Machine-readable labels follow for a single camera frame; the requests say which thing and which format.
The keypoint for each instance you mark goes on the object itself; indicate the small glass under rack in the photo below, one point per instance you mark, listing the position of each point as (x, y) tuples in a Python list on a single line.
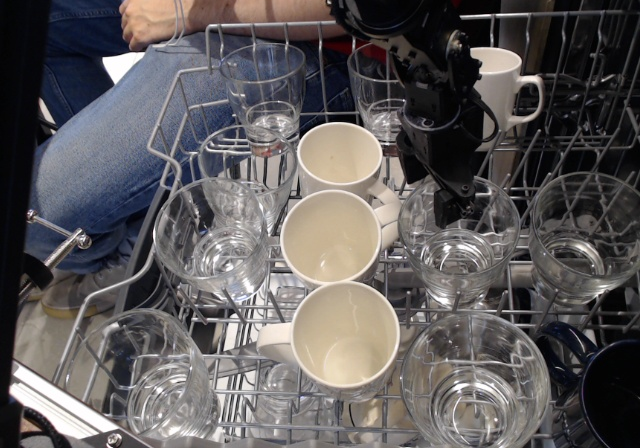
[(284, 392)]

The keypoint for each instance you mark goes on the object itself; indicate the blue jeans leg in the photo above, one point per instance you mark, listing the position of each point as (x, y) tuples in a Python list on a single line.
[(96, 172)]

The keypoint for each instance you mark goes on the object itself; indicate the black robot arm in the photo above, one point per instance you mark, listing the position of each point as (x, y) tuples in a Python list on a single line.
[(442, 119)]

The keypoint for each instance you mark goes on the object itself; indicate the tall glass behind left cup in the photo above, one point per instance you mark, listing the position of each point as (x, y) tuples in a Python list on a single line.
[(263, 160)]

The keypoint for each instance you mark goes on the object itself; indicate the person's bare hand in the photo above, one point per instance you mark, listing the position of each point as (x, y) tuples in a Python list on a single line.
[(145, 22)]

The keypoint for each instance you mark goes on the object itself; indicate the person's bare forearm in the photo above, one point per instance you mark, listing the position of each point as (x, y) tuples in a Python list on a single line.
[(221, 13)]

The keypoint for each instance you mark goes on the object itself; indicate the chrome clamp handle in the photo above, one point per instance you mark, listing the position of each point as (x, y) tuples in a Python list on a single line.
[(38, 274)]

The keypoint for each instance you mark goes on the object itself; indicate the white mug middle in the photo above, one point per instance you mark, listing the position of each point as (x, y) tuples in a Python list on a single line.
[(335, 236)]

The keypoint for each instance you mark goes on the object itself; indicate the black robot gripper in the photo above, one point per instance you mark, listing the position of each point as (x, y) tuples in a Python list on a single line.
[(443, 153)]

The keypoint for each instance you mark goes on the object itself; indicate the white mug front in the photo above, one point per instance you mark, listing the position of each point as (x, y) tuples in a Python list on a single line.
[(344, 336)]

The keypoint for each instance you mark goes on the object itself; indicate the tall glass back left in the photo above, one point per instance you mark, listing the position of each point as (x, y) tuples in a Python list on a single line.
[(266, 86)]

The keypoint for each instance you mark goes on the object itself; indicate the round glass cup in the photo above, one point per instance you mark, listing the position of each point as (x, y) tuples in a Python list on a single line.
[(141, 369), (583, 237), (212, 235), (475, 380), (460, 261)]

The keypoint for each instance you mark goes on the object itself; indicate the white mug back right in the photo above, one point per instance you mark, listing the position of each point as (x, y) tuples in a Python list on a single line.
[(500, 83)]

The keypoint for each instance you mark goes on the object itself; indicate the tall glass back centre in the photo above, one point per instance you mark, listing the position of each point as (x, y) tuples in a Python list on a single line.
[(378, 94)]

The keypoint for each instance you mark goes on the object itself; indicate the dark blue mug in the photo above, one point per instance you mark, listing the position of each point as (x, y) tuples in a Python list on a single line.
[(598, 399)]

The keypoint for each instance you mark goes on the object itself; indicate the grey sneaker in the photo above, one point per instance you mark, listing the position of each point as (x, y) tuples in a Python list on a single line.
[(67, 292)]

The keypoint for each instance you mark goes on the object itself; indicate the white mug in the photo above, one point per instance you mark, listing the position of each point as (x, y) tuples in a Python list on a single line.
[(335, 236), (500, 83), (342, 156), (344, 336)]

